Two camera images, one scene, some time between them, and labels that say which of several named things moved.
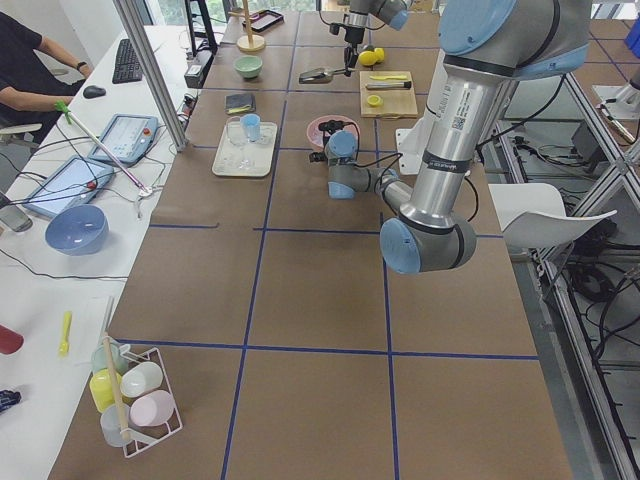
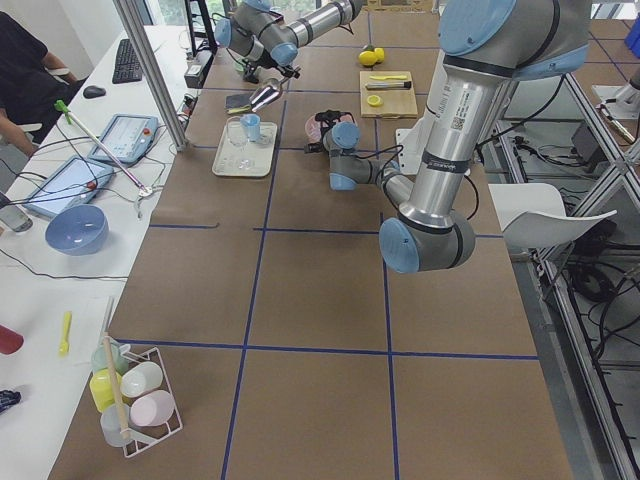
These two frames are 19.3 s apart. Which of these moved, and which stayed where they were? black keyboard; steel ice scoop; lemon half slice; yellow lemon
Moved: steel ice scoop
Stayed: yellow lemon; black keyboard; lemon half slice
